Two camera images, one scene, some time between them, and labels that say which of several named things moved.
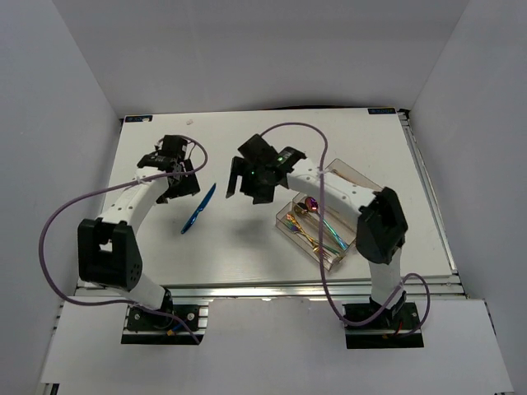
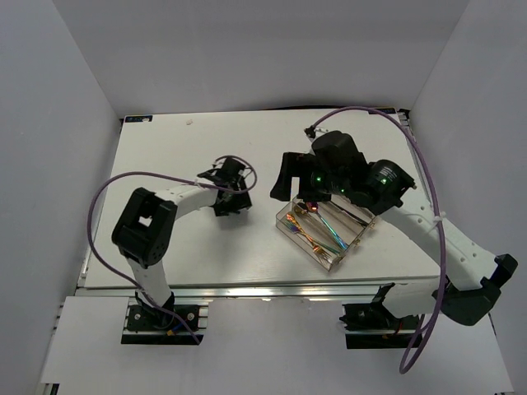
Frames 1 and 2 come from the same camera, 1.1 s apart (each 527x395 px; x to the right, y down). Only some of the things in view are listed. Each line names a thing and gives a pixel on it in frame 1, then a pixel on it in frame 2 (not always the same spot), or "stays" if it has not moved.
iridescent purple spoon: x=311 y=204 stays
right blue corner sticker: x=381 y=110 stays
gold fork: x=316 y=248 stays
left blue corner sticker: x=139 y=118 stays
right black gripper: x=261 y=196 -> x=291 y=165
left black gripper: x=189 y=186 -> x=241 y=202
